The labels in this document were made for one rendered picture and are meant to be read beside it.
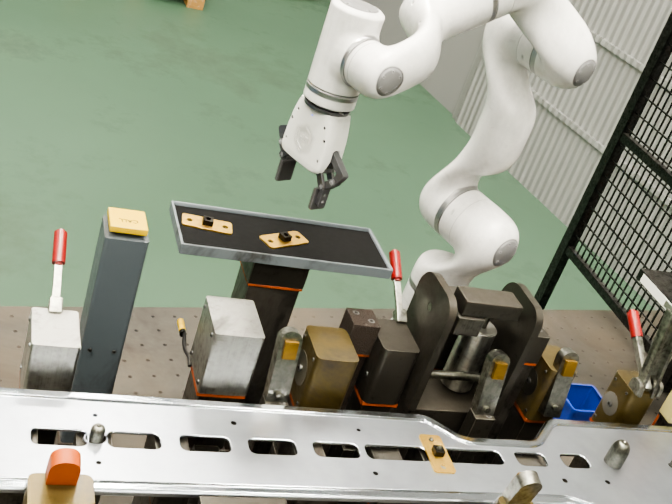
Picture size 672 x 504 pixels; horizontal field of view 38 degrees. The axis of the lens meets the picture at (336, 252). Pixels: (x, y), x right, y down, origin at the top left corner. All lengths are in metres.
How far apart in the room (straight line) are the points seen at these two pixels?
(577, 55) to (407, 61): 0.40
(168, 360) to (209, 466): 0.69
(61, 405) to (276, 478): 0.32
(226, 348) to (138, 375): 0.56
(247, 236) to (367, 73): 0.37
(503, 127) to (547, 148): 3.63
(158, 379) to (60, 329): 0.56
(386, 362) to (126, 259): 0.46
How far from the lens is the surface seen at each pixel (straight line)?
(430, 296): 1.64
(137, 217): 1.59
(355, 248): 1.69
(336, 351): 1.55
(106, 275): 1.59
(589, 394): 2.37
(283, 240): 1.62
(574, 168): 5.29
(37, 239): 3.70
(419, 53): 1.45
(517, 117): 1.83
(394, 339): 1.64
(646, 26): 5.07
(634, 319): 1.92
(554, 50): 1.72
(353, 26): 1.45
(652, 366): 1.86
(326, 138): 1.50
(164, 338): 2.12
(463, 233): 1.91
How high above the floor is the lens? 1.93
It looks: 28 degrees down
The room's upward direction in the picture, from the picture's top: 20 degrees clockwise
